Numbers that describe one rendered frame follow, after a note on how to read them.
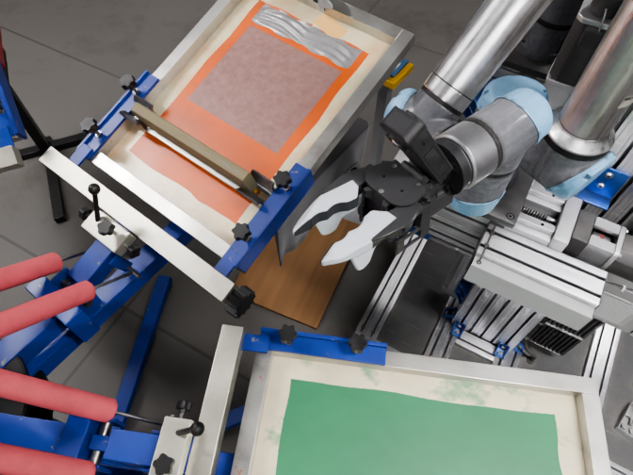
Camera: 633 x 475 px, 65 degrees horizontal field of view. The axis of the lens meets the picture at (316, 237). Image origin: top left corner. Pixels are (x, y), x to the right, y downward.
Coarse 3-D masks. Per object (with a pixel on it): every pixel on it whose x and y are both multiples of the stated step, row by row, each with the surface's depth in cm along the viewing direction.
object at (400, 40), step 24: (240, 0) 152; (312, 0) 143; (336, 0) 141; (216, 24) 148; (360, 24) 138; (384, 24) 136; (192, 48) 146; (408, 48) 135; (168, 72) 143; (384, 72) 131; (360, 96) 130; (336, 120) 128; (120, 168) 135; (312, 168) 126; (144, 192) 131; (168, 216) 128; (216, 240) 123
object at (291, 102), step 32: (288, 64) 141; (320, 64) 139; (352, 64) 138; (256, 96) 139; (288, 96) 138; (320, 96) 136; (256, 128) 136; (288, 128) 134; (256, 160) 133; (192, 192) 133; (224, 192) 131
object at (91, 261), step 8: (120, 224) 123; (96, 240) 123; (96, 248) 122; (104, 248) 122; (88, 256) 122; (96, 256) 121; (104, 256) 121; (112, 256) 122; (80, 264) 121; (88, 264) 121; (96, 264) 121; (104, 264) 121; (72, 272) 121; (80, 272) 121; (88, 272) 120; (96, 272) 121; (104, 272) 123; (80, 280) 120; (88, 280) 120; (96, 280) 122
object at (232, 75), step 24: (240, 24) 149; (240, 48) 146; (264, 48) 144; (288, 48) 143; (216, 72) 145; (240, 72) 143; (264, 72) 142; (192, 96) 143; (216, 96) 142; (240, 96) 140; (168, 120) 142; (192, 120) 140; (216, 120) 139; (144, 144) 140; (168, 168) 136; (192, 168) 135
